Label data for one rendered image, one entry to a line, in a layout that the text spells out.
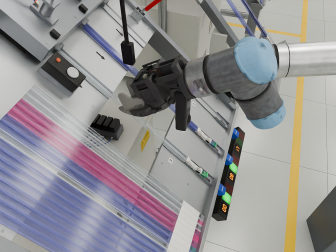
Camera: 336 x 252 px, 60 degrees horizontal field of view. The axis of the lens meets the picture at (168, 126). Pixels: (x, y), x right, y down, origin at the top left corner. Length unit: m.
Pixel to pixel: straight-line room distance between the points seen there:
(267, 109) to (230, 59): 0.13
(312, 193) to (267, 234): 0.37
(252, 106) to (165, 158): 0.28
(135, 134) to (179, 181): 0.37
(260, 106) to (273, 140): 1.40
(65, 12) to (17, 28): 0.11
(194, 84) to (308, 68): 0.27
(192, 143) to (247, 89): 0.34
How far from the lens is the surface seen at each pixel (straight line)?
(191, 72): 0.54
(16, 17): 0.64
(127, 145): 1.05
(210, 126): 0.91
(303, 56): 0.69
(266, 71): 0.50
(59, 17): 0.67
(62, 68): 0.63
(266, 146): 1.91
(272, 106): 0.58
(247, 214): 1.64
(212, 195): 0.81
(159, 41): 0.94
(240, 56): 0.50
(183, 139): 0.81
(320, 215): 1.58
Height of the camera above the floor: 1.44
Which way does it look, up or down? 49 degrees down
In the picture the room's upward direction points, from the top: straight up
